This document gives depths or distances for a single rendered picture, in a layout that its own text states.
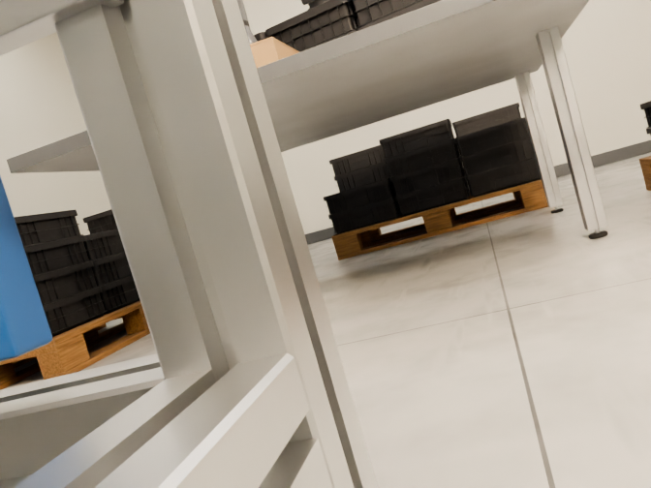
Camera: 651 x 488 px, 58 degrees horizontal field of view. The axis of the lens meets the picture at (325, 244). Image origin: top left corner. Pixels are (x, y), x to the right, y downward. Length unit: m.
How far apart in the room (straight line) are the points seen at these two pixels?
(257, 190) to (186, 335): 0.04
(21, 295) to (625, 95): 5.43
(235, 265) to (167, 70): 0.05
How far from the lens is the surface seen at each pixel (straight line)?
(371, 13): 1.89
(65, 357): 2.29
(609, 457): 0.72
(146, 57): 0.16
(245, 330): 0.16
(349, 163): 3.77
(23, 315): 0.21
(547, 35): 2.00
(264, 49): 1.61
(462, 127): 3.70
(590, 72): 5.51
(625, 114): 5.53
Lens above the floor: 0.34
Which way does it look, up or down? 4 degrees down
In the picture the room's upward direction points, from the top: 16 degrees counter-clockwise
